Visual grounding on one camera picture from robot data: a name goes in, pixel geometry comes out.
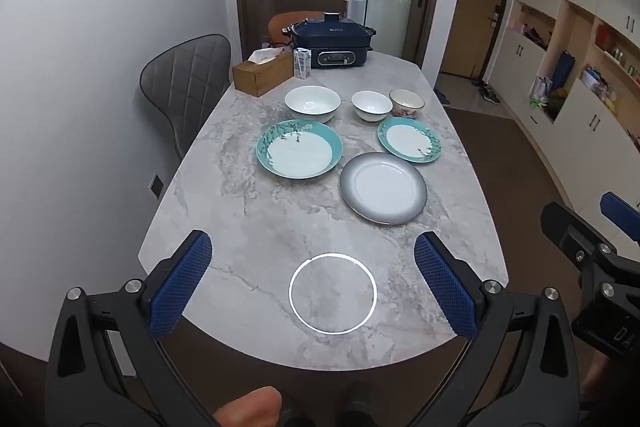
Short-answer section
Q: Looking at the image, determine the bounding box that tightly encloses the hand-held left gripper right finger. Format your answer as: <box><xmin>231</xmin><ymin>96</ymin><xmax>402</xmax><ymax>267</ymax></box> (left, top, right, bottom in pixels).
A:
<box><xmin>414</xmin><ymin>231</ymin><xmax>586</xmax><ymax>427</ymax></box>

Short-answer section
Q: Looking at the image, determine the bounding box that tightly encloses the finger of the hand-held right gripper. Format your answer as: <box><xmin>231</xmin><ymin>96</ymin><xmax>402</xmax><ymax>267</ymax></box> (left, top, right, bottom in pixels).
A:
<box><xmin>541</xmin><ymin>202</ymin><xmax>601</xmax><ymax>269</ymax></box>
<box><xmin>600</xmin><ymin>192</ymin><xmax>640</xmax><ymax>244</ymax></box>

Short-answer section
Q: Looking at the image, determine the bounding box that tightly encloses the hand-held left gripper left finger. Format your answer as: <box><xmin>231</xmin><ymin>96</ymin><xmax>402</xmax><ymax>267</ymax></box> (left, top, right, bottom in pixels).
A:
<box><xmin>46</xmin><ymin>230</ymin><xmax>221</xmax><ymax>427</ymax></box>

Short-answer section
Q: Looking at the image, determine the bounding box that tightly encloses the grey rimmed white plate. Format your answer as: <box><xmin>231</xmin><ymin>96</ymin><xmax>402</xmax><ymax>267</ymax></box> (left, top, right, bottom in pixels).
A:
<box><xmin>340</xmin><ymin>152</ymin><xmax>428</xmax><ymax>226</ymax></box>

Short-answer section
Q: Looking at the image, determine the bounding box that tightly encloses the small teal floral plate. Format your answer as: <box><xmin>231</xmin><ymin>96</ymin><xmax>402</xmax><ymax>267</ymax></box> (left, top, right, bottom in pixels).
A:
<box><xmin>377</xmin><ymin>117</ymin><xmax>443</xmax><ymax>164</ymax></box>

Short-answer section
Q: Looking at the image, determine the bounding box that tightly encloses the large teal floral plate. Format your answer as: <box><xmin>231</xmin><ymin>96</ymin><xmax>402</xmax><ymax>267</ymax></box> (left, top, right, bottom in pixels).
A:
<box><xmin>256</xmin><ymin>119</ymin><xmax>344</xmax><ymax>180</ymax></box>

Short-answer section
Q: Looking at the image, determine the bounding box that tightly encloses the floral patterned bowl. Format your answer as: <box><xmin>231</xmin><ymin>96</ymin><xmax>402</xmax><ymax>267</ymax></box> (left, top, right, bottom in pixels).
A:
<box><xmin>389</xmin><ymin>88</ymin><xmax>426</xmax><ymax>119</ymax></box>

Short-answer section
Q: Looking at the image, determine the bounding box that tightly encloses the small white bowl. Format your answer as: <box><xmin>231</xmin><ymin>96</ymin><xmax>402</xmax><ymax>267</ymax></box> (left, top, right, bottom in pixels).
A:
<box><xmin>351</xmin><ymin>91</ymin><xmax>393</xmax><ymax>124</ymax></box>

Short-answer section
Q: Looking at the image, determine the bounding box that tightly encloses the large white bowl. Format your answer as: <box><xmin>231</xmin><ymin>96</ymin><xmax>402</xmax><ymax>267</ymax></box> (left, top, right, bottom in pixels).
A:
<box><xmin>284</xmin><ymin>85</ymin><xmax>342</xmax><ymax>124</ymax></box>

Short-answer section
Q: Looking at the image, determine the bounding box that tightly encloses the person's left hand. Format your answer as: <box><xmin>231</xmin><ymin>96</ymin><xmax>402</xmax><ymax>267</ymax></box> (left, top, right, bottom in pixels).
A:
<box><xmin>212</xmin><ymin>386</ymin><xmax>283</xmax><ymax>427</ymax></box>

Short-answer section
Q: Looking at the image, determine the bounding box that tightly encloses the white gift bag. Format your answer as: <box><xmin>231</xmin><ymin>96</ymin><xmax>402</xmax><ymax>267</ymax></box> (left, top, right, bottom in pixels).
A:
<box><xmin>530</xmin><ymin>77</ymin><xmax>553</xmax><ymax>110</ymax></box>

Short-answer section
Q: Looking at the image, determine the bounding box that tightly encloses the blue bag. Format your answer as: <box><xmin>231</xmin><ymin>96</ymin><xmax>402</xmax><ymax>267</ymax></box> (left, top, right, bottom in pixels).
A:
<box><xmin>550</xmin><ymin>51</ymin><xmax>576</xmax><ymax>95</ymax></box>

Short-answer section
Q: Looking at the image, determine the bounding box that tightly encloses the pair of shoes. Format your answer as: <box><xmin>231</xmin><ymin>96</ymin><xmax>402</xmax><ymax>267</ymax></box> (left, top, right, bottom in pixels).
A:
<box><xmin>470</xmin><ymin>79</ymin><xmax>501</xmax><ymax>104</ymax></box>

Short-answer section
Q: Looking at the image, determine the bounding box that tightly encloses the grey quilted chair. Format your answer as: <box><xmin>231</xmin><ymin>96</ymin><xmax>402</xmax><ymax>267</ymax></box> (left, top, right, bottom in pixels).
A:
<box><xmin>139</xmin><ymin>34</ymin><xmax>232</xmax><ymax>160</ymax></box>

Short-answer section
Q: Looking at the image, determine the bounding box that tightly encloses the wooden tissue box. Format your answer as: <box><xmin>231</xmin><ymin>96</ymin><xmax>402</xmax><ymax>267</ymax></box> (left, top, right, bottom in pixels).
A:
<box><xmin>232</xmin><ymin>48</ymin><xmax>295</xmax><ymax>98</ymax></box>

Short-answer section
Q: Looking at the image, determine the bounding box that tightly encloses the small milk carton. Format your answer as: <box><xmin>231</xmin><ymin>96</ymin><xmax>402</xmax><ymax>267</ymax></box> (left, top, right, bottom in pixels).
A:
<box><xmin>293</xmin><ymin>48</ymin><xmax>313</xmax><ymax>80</ymax></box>

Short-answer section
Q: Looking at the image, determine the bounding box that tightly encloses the navy electric cooker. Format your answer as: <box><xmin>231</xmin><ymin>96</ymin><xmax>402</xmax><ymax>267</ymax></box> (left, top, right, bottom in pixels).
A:
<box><xmin>281</xmin><ymin>12</ymin><xmax>377</xmax><ymax>68</ymax></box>

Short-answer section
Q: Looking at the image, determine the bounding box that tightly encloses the orange chair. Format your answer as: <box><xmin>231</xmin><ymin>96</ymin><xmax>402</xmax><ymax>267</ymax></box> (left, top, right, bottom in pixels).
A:
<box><xmin>267</xmin><ymin>11</ymin><xmax>326</xmax><ymax>48</ymax></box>

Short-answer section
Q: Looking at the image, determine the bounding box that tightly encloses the white wall cabinet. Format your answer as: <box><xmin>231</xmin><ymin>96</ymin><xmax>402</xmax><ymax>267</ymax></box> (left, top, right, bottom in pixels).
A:
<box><xmin>487</xmin><ymin>0</ymin><xmax>640</xmax><ymax>220</ymax></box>

